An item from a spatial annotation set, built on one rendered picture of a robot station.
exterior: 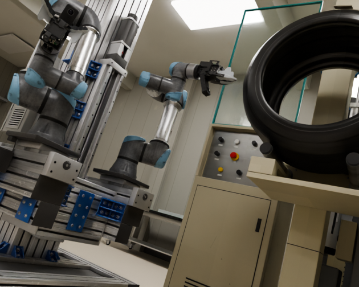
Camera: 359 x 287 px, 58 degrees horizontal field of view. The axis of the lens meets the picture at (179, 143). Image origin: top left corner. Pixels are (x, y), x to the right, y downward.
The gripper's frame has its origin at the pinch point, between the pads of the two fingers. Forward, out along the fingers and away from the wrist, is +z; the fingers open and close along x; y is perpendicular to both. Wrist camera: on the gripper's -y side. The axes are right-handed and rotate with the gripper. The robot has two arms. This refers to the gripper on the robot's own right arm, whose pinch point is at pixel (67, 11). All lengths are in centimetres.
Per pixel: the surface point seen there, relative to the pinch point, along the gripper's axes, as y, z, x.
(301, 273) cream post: 38, 10, -121
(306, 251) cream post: 30, 10, -120
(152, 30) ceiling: -275, -398, -102
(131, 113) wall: -192, -587, -188
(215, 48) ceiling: -288, -342, -201
